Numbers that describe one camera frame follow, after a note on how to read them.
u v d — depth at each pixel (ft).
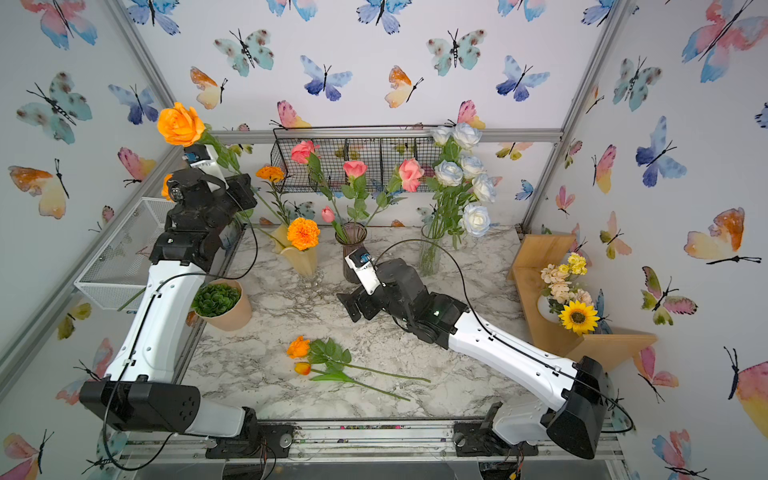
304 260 3.00
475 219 2.37
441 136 2.69
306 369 2.76
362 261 1.88
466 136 2.44
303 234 2.32
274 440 2.43
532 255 3.14
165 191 2.32
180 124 1.74
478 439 2.41
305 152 2.65
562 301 2.49
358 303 1.94
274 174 2.81
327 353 2.87
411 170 2.47
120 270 2.33
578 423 1.23
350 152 3.16
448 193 2.85
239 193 1.98
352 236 3.08
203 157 1.84
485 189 2.59
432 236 3.15
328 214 2.69
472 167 2.60
